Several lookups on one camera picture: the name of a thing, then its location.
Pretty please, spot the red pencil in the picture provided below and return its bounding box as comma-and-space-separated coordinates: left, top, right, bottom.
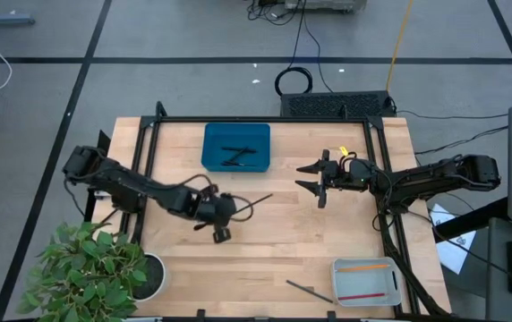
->
337, 292, 388, 302

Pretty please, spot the coiled black cable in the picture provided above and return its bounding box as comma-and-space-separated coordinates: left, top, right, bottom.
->
274, 66, 314, 97

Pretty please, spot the white round plant pot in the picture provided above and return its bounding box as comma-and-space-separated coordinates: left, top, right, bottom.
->
129, 250, 171, 303

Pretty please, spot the pale grey plastic tray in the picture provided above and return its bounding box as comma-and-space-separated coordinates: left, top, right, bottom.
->
329, 255, 403, 309

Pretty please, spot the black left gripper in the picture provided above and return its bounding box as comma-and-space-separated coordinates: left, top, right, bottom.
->
183, 191, 240, 245

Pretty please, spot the dark green pen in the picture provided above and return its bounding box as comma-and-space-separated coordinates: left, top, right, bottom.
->
285, 279, 336, 305
232, 192, 274, 215

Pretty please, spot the orange pencil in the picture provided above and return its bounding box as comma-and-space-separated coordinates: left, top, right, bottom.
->
336, 263, 391, 274

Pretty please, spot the white paper sheet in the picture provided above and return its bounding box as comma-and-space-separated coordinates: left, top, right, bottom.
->
429, 203, 478, 275

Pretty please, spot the grey table foot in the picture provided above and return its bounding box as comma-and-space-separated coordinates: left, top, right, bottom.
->
0, 0, 36, 27

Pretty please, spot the grey equipment box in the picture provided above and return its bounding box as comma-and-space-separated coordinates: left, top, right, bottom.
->
284, 0, 368, 13

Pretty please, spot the green leafy plant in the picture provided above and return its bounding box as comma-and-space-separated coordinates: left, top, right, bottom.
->
15, 220, 149, 322

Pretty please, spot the black metal bar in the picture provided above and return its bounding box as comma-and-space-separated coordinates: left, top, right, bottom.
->
433, 196, 510, 244

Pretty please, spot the blue plastic tray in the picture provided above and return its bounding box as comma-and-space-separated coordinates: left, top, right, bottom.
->
202, 122, 272, 174

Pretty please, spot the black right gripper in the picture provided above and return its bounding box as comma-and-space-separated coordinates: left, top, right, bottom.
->
294, 148, 379, 210

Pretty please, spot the black aluminium table frame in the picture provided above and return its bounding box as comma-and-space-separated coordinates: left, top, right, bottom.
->
119, 99, 453, 322

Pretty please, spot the black computer case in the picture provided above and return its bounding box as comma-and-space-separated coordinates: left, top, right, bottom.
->
279, 90, 397, 119

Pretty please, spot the yellow hanging cable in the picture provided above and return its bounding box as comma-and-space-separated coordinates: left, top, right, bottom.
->
385, 0, 415, 93

